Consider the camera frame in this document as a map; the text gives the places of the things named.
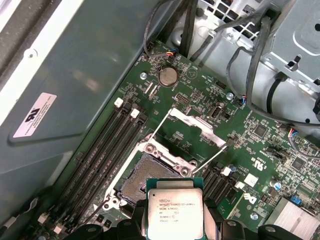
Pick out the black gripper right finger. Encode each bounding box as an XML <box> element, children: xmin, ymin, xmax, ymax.
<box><xmin>203</xmin><ymin>207</ymin><xmax>286</xmax><ymax>240</ymax></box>

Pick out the flat black cable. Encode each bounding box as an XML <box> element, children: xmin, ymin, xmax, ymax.
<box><xmin>179</xmin><ymin>0</ymin><xmax>200</xmax><ymax>56</ymax></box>

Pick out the silver CPU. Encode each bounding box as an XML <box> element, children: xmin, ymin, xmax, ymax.
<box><xmin>143</xmin><ymin>176</ymin><xmax>208</xmax><ymax>240</ymax></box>

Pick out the CPU socket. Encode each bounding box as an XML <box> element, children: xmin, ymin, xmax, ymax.
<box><xmin>103</xmin><ymin>133</ymin><xmax>201</xmax><ymax>218</ymax></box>

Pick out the thick black cable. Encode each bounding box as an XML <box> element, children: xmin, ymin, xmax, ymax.
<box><xmin>246</xmin><ymin>9</ymin><xmax>320</xmax><ymax>128</ymax></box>

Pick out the internal USB port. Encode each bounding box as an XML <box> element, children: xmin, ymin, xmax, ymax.
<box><xmin>210</xmin><ymin>106</ymin><xmax>223</xmax><ymax>121</ymax></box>

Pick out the silver finned heat sink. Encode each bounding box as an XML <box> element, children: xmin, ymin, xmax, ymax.
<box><xmin>264</xmin><ymin>197</ymin><xmax>320</xmax><ymax>240</ymax></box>

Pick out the metal socket cover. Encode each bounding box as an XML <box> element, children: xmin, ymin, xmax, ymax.
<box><xmin>143</xmin><ymin>107</ymin><xmax>229</xmax><ymax>176</ymax></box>

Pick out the locking lever wire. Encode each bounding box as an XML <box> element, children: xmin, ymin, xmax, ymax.
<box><xmin>79</xmin><ymin>198</ymin><xmax>112</xmax><ymax>232</ymax></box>

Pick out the white certification label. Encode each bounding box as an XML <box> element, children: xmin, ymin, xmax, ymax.
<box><xmin>12</xmin><ymin>92</ymin><xmax>58</xmax><ymax>138</ymax></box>

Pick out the green motherboard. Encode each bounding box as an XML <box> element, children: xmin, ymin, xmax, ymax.
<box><xmin>24</xmin><ymin>39</ymin><xmax>320</xmax><ymax>240</ymax></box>

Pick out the metal drive cage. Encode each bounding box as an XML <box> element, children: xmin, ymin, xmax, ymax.
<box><xmin>162</xmin><ymin>0</ymin><xmax>320</xmax><ymax>131</ymax></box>

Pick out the round coin battery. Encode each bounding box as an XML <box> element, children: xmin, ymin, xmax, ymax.
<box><xmin>158</xmin><ymin>66</ymin><xmax>179</xmax><ymax>88</ymax></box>

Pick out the black open PC case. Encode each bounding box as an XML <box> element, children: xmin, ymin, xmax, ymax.
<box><xmin>0</xmin><ymin>0</ymin><xmax>320</xmax><ymax>240</ymax></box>

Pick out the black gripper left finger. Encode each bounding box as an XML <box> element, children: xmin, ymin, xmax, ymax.
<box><xmin>73</xmin><ymin>199</ymin><xmax>148</xmax><ymax>240</ymax></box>

